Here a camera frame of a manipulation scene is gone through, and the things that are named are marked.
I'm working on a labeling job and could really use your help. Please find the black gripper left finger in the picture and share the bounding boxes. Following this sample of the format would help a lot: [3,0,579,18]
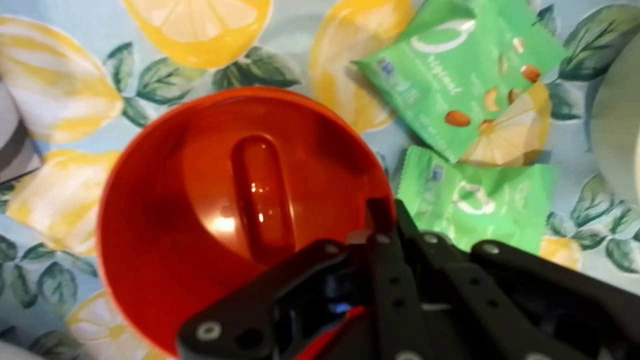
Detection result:
[174,196,424,360]

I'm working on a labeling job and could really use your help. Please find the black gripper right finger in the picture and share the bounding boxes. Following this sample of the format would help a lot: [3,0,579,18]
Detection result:
[394,197,640,360]

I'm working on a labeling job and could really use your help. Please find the orange plastic bowl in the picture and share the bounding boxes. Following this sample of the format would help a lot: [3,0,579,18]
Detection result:
[95,84,396,360]

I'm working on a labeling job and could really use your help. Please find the small cream bowl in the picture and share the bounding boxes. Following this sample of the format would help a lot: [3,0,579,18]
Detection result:
[589,29,640,206]

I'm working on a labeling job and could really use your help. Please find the green almond snack packet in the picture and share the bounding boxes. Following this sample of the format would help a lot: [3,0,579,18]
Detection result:
[354,0,570,166]

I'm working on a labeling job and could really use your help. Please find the lemon print tablecloth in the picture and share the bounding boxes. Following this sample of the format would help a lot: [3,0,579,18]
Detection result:
[0,0,640,360]

